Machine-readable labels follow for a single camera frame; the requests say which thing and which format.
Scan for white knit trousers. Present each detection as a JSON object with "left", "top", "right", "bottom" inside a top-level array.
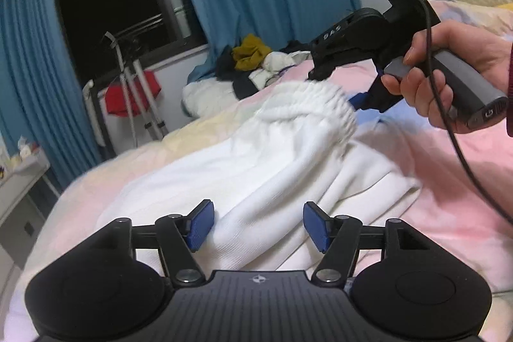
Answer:
[{"left": 97, "top": 81, "right": 421, "bottom": 272}]

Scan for metal clothes rack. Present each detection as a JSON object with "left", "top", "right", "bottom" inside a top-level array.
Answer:
[{"left": 82, "top": 29, "right": 169, "bottom": 158}]

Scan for person's right hand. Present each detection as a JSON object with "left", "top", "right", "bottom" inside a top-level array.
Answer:
[{"left": 381, "top": 20, "right": 512, "bottom": 129}]

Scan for mustard yellow garment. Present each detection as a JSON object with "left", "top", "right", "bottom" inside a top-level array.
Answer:
[{"left": 231, "top": 34, "right": 272, "bottom": 72}]

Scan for pastel patchwork bed cover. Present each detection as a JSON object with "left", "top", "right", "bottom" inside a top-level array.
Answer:
[{"left": 3, "top": 0, "right": 513, "bottom": 342}]

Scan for white puffy jacket pile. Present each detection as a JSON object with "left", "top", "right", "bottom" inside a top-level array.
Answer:
[{"left": 182, "top": 78, "right": 239, "bottom": 119}]

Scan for red cloth on rack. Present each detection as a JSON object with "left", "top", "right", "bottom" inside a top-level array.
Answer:
[{"left": 104, "top": 70, "right": 162, "bottom": 117}]

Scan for white desk with items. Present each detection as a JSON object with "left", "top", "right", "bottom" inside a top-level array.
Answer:
[{"left": 1, "top": 147, "right": 60, "bottom": 287}]

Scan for blue curtain left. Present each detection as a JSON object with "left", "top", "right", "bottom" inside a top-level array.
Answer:
[{"left": 1, "top": 0, "right": 101, "bottom": 188}]

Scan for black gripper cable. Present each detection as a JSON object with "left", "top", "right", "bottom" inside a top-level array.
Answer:
[{"left": 412, "top": 0, "right": 513, "bottom": 225}]

